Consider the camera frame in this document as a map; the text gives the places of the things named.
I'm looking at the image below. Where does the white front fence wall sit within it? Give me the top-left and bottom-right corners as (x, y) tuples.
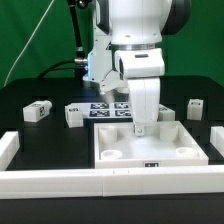
(0, 165), (224, 199)

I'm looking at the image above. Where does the white thin cable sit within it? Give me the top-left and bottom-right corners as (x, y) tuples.
(3, 0), (57, 88)

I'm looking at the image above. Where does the white fence wall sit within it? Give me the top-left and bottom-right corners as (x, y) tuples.
(0, 165), (224, 199)
(0, 131), (20, 171)
(210, 126), (224, 157)

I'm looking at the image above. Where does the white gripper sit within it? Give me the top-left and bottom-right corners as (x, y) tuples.
(100, 49), (165, 136)

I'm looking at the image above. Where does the white sheet with AprilTags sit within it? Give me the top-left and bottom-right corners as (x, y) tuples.
(66, 101), (134, 119)

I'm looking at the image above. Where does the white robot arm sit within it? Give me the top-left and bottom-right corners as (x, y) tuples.
(86, 0), (191, 136)

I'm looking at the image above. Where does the white left fence wall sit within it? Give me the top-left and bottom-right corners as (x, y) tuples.
(0, 131), (20, 171)

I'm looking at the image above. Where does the black base cable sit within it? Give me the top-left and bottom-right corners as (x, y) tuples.
(37, 59), (84, 80)

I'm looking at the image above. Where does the white right fence wall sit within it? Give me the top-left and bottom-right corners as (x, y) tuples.
(210, 126), (224, 157)

